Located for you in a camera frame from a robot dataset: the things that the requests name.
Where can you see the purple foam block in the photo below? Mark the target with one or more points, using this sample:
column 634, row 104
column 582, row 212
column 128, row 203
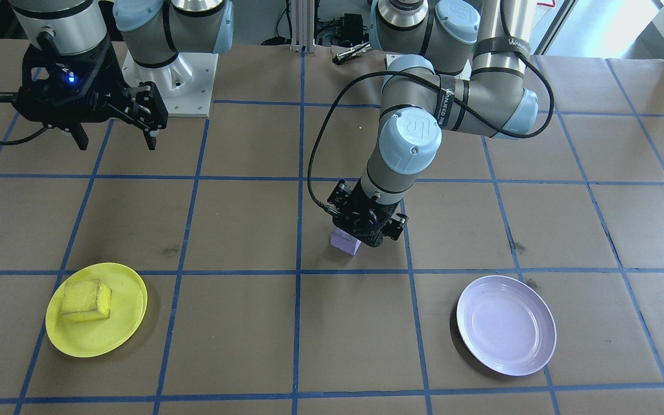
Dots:
column 343, row 242

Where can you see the yellow foam block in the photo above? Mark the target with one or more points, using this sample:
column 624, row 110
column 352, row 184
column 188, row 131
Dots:
column 84, row 300

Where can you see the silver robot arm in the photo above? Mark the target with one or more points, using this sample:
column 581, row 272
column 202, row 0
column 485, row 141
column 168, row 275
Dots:
column 410, row 138
column 165, row 34

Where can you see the silver metal connector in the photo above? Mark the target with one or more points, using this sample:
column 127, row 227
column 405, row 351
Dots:
column 352, row 53

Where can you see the lilac round plate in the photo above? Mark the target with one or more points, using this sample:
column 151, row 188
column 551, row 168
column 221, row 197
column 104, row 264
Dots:
column 505, row 325

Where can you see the black electronics box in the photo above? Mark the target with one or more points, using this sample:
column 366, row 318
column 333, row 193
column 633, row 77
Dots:
column 352, row 26

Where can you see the yellow round plate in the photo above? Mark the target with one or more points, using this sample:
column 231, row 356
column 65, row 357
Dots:
column 95, row 341

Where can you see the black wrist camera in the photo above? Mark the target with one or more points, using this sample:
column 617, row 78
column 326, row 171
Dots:
column 70, row 68
column 366, row 231

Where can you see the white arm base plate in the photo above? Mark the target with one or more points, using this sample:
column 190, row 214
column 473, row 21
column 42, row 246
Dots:
column 193, row 86
column 393, row 59

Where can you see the aluminium V-shaped frame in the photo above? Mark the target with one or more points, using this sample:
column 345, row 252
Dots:
column 297, row 29

